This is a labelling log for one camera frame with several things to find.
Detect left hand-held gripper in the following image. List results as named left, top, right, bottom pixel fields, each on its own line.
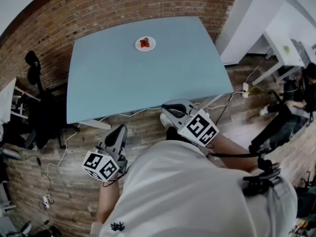
left=81, top=124, right=129, bottom=182

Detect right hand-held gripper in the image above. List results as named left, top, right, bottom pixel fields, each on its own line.
left=161, top=99, right=220, bottom=147

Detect white round plate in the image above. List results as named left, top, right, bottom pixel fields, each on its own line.
left=135, top=36, right=157, bottom=52

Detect person's right forearm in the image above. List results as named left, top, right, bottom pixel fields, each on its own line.
left=207, top=132, right=260, bottom=174

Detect person's left forearm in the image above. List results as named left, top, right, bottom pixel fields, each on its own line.
left=95, top=179, right=124, bottom=226

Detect person's black trousers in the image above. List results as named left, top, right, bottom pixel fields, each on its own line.
left=164, top=127, right=185, bottom=143

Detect person's white shirt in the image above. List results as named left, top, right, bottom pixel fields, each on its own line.
left=90, top=139, right=298, bottom=237

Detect black worn rig panel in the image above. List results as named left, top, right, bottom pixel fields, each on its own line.
left=248, top=106, right=311, bottom=155

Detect white metal rack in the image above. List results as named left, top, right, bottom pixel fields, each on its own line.
left=11, top=84, right=41, bottom=120

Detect small white table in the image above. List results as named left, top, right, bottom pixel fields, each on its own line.
left=0, top=78, right=17, bottom=127

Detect white side table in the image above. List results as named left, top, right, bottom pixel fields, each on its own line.
left=251, top=31, right=307, bottom=86

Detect black floor cable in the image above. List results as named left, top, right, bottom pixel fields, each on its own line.
left=214, top=94, right=234, bottom=127

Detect thick black gripper cable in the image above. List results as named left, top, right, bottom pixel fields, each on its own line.
left=207, top=142, right=260, bottom=158

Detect yellow cable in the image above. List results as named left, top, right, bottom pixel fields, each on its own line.
left=248, top=85, right=275, bottom=95

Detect black arm strap mount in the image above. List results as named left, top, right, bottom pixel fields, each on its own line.
left=241, top=157, right=283, bottom=197

